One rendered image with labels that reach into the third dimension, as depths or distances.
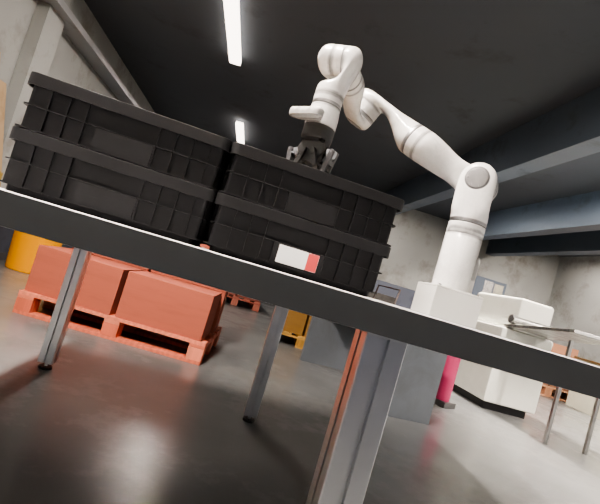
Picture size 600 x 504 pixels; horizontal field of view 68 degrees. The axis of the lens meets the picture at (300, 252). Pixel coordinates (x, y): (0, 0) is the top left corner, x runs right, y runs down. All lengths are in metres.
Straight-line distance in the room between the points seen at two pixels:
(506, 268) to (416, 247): 2.10
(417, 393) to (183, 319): 1.58
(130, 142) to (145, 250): 0.44
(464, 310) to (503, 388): 3.62
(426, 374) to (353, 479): 2.50
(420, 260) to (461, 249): 8.72
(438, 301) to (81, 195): 0.82
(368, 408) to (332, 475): 0.10
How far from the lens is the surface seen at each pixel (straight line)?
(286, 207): 0.94
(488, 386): 4.67
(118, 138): 0.97
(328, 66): 1.13
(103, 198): 0.95
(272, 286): 0.54
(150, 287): 2.89
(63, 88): 1.01
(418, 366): 3.10
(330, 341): 4.03
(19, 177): 1.01
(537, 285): 11.18
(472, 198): 1.20
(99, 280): 2.99
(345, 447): 0.65
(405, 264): 9.76
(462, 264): 1.17
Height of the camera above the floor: 0.70
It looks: 3 degrees up
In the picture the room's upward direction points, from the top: 17 degrees clockwise
